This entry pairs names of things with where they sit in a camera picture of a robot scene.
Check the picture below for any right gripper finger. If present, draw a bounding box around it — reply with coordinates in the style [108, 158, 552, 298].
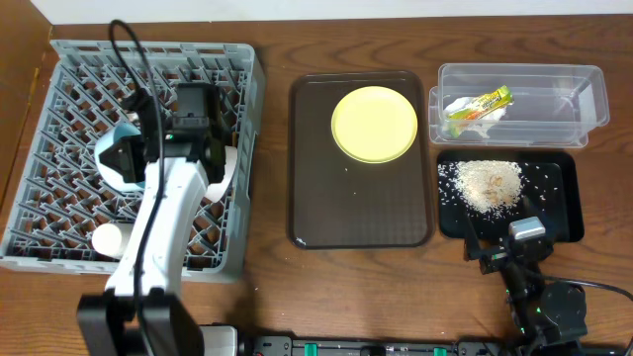
[522, 196, 557, 232]
[464, 212, 481, 261]

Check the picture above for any light blue bowl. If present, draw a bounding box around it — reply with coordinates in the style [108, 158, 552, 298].
[94, 123, 144, 193]

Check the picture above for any white bowl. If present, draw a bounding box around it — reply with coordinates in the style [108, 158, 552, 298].
[205, 146, 237, 203]

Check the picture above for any white paper cup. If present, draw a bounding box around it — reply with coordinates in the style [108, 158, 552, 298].
[91, 222, 134, 259]

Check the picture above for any white napkin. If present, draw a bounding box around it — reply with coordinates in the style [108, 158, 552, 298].
[443, 97, 507, 138]

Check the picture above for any green snack wrapper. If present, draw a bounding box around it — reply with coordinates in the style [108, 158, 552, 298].
[445, 85, 513, 124]

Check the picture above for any yellow plate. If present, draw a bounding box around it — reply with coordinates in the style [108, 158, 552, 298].
[330, 86, 418, 164]

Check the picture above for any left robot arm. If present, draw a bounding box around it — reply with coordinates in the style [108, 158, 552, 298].
[76, 83, 237, 355]

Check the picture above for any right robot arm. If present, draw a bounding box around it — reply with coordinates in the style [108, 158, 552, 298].
[464, 197, 588, 355]

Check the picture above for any black waste tray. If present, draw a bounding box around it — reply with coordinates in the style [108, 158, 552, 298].
[436, 149, 585, 242]

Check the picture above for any pile of rice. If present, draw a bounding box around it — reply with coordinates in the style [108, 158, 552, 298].
[437, 160, 531, 222]

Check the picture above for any grey plastic dish rack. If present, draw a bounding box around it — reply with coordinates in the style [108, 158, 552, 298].
[1, 40, 266, 283]

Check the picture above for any clear plastic bin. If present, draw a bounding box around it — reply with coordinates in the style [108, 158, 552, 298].
[428, 63, 610, 148]

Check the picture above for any brown serving tray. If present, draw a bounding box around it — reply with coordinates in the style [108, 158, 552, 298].
[287, 70, 434, 250]

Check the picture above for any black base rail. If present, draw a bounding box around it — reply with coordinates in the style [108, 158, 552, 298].
[197, 323, 633, 356]

